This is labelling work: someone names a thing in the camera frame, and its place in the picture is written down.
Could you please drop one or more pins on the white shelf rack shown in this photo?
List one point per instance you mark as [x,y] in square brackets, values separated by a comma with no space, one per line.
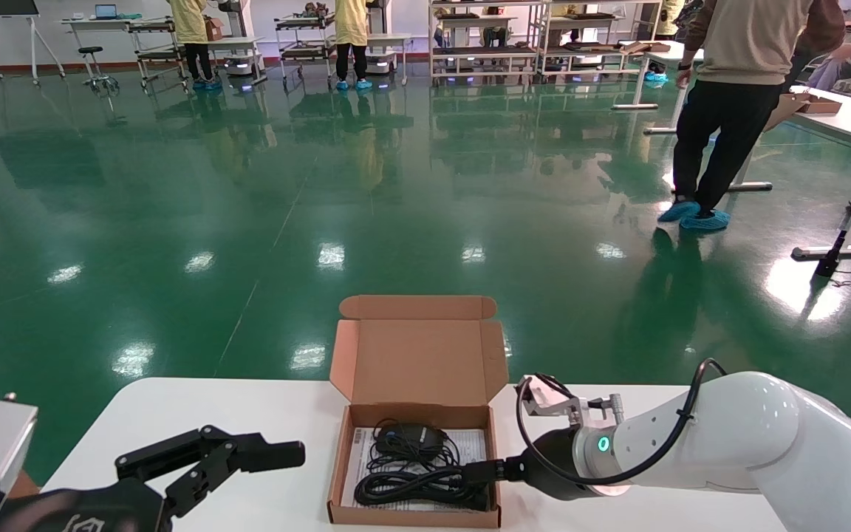
[588,48]
[484,52]

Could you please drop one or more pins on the white paper manual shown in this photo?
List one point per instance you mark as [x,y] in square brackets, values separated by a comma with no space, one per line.
[470,443]

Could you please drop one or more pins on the black stool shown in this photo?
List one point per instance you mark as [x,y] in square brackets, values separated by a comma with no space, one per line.
[89,52]

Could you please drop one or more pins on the flat open cardboard box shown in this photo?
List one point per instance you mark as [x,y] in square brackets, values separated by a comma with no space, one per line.
[821,107]

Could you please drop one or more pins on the white desk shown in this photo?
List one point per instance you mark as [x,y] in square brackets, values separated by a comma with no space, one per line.
[86,21]

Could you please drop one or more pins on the cardboard storage box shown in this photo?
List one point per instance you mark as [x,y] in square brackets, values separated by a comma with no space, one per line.
[418,355]

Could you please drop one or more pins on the metal cart rack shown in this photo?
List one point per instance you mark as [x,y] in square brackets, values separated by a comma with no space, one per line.
[156,53]
[303,52]

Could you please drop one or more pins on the white work table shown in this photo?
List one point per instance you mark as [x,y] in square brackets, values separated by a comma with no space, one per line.
[662,55]
[241,41]
[396,37]

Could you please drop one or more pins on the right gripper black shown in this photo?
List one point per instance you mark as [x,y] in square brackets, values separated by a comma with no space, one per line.
[551,465]

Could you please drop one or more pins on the black computer mouse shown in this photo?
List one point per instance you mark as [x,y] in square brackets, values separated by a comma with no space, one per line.
[411,440]

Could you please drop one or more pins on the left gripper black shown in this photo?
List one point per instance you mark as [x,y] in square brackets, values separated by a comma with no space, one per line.
[86,513]

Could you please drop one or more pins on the person in yellow coat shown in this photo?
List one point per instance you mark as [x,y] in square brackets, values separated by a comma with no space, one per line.
[188,22]
[668,18]
[351,22]

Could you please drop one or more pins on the person in beige sweater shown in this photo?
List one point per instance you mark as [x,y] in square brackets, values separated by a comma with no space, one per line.
[743,37]

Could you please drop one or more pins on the small cardboard box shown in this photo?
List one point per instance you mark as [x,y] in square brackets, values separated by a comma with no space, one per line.
[213,29]

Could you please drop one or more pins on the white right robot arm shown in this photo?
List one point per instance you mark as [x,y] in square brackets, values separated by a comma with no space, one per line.
[750,428]

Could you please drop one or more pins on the laptop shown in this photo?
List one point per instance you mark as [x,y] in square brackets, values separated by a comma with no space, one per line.
[106,12]

